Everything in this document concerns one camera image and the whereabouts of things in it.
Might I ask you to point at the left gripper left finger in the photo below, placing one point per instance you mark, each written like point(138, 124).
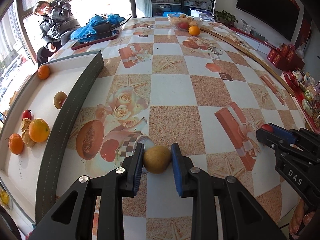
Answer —
point(72, 216)

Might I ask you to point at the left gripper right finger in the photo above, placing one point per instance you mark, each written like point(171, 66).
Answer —
point(220, 200)

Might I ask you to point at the small red tomato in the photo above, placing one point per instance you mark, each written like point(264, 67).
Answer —
point(267, 127)

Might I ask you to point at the operator right hand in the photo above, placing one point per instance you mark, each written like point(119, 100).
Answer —
point(299, 217)

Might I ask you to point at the red snack tray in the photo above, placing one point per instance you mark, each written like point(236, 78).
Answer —
point(306, 95)

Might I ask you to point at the red gift boxes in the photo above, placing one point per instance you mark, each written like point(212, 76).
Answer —
point(285, 58)

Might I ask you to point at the tangerine with stem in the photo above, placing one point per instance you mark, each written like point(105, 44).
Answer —
point(15, 144)

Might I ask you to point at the large orange in tray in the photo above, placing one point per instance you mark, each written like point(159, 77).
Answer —
point(39, 130)

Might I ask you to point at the white tray with grey rim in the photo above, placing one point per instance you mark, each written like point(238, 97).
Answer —
point(31, 177)

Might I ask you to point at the cherry tomato in tray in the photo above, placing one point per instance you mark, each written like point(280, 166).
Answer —
point(27, 114)

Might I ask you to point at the small tangerine tray corner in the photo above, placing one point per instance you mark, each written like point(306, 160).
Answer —
point(43, 72)

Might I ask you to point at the potted green plant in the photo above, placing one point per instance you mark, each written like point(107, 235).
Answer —
point(225, 17)

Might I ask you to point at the black television screen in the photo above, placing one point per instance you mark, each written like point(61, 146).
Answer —
point(281, 15)

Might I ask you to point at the large orange by bowl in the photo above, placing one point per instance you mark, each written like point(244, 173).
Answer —
point(194, 30)

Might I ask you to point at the white printed sack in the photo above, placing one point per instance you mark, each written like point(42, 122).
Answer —
point(203, 15)

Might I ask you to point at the glass fruit bowl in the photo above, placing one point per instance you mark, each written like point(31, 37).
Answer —
point(183, 22)

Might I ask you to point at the red-cased tablet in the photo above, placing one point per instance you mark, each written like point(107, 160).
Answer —
point(93, 39)

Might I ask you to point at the blue cloth bag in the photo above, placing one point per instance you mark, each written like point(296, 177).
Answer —
point(98, 24)

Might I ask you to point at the blue plastic crate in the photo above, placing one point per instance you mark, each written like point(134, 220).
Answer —
point(171, 14)

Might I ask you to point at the black power bank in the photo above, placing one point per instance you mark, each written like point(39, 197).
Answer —
point(102, 28)

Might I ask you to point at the seated person in black jacket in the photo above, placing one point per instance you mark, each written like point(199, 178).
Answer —
point(56, 22)

